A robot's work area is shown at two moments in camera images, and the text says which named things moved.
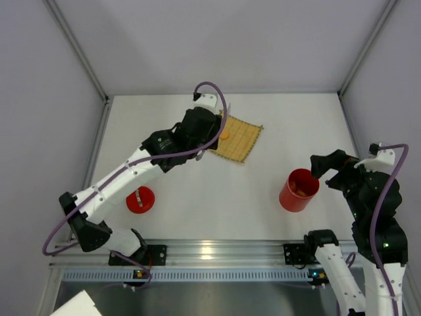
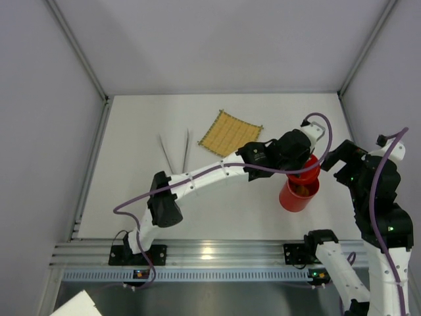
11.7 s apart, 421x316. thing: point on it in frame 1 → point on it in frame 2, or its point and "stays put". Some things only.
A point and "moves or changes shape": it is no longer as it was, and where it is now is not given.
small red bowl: (141, 200) → (309, 176)
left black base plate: (148, 255) stays put
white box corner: (81, 305) stays put
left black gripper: (210, 128) → (299, 161)
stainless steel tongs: (200, 153) moves or changes shape
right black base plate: (298, 254) stays put
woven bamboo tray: (243, 136) stays put
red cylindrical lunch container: (299, 189) stays put
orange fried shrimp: (298, 191) moves or changes shape
